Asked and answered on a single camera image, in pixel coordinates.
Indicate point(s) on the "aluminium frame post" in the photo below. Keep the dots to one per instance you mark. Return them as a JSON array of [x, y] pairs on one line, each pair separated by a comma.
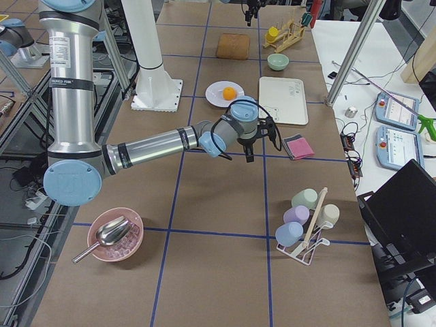
[[354, 49]]

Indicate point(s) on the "beige plastic cup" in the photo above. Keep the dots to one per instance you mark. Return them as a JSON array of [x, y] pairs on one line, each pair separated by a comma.
[[330, 213]]

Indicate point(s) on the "pink folded cloth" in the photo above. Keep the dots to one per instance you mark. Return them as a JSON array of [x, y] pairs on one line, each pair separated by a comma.
[[306, 148]]

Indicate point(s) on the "yellow mug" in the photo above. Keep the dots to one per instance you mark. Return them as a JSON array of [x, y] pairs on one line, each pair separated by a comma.
[[271, 34]]

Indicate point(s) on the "blue plastic cup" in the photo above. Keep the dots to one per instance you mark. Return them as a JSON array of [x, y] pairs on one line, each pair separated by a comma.
[[289, 233]]

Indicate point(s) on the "orange fruit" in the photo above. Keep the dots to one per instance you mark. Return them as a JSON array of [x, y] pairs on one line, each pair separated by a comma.
[[229, 93]]

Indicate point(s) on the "metal scoop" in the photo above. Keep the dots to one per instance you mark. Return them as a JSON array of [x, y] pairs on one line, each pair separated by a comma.
[[107, 235]]

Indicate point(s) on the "teach pendant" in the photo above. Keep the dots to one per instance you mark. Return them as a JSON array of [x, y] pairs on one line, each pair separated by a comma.
[[391, 112], [395, 147]]

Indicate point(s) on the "black laptop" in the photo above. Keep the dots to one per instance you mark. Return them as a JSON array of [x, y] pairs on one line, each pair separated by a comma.
[[401, 216]]

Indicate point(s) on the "white round plate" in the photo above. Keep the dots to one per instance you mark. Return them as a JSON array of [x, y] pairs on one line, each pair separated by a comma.
[[214, 93]]

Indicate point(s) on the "cream rectangular tray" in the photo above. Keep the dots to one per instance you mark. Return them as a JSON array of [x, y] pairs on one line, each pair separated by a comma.
[[284, 99]]

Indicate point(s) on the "green plastic cup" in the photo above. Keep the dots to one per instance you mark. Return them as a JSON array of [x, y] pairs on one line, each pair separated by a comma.
[[306, 197]]

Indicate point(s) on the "grey folded cloth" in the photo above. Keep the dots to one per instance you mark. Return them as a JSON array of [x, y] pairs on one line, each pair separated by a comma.
[[292, 146]]

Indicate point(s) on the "dark green mug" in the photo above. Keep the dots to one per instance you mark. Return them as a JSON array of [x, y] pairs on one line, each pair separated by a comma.
[[306, 19]]

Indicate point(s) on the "mint green bowl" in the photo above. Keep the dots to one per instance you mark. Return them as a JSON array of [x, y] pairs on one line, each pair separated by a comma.
[[277, 61]]

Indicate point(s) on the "lower teach pendant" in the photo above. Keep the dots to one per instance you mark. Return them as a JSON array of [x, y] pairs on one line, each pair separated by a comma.
[[395, 147]]

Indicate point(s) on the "purple plastic cup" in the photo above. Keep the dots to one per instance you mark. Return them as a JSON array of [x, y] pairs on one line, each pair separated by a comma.
[[298, 214]]

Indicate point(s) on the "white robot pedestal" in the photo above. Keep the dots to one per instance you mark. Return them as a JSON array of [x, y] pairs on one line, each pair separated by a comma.
[[155, 89]]

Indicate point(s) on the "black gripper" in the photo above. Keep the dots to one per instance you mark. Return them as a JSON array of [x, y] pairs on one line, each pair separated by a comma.
[[247, 140], [251, 7]]

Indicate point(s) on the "red cylinder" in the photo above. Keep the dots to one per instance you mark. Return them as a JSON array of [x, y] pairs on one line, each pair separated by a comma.
[[315, 8]]

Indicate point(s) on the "white wire cup rack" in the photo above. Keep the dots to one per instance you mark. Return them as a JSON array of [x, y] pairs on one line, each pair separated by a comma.
[[304, 253]]

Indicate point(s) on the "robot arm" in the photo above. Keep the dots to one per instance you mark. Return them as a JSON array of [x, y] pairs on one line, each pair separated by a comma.
[[80, 158]]

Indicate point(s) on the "grabber reaching tool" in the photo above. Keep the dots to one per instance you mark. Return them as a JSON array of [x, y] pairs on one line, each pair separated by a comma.
[[426, 123]]

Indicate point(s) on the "upper teach pendant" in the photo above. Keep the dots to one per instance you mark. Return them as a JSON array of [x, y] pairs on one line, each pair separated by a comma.
[[391, 112]]

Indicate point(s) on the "pink bowl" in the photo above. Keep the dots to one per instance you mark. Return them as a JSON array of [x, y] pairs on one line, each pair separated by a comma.
[[123, 240]]

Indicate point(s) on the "small metal cylinder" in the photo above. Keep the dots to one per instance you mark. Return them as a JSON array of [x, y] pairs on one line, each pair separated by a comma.
[[351, 112]]

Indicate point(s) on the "wooden dish rack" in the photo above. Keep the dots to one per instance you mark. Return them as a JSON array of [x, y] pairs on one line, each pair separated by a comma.
[[289, 34]]

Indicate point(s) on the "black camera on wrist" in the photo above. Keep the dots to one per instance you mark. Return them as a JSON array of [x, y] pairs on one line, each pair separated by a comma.
[[266, 128]]

